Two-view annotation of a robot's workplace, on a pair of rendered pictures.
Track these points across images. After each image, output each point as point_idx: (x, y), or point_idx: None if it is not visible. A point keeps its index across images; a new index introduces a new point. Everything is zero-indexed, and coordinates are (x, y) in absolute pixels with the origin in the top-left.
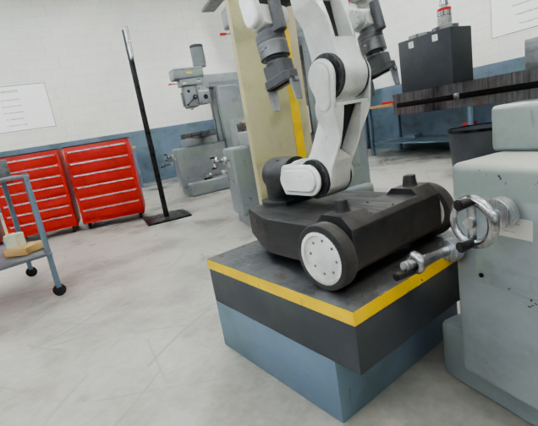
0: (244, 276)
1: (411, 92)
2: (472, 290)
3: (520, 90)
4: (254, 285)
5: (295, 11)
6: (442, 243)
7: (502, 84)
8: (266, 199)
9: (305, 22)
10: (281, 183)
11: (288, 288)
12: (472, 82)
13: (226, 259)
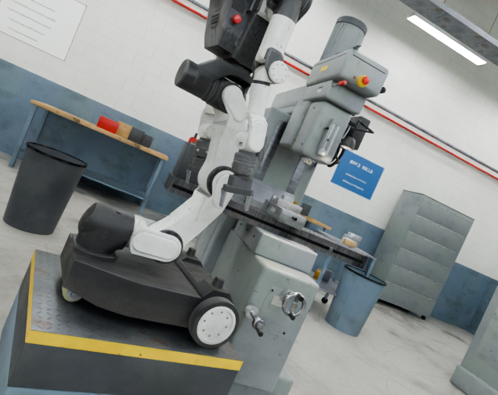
0: (117, 347)
1: (190, 183)
2: (246, 332)
3: (258, 221)
4: (131, 355)
5: (229, 127)
6: (251, 309)
7: (250, 213)
8: (80, 246)
9: (228, 137)
10: (124, 240)
11: (186, 353)
12: (235, 203)
13: (63, 327)
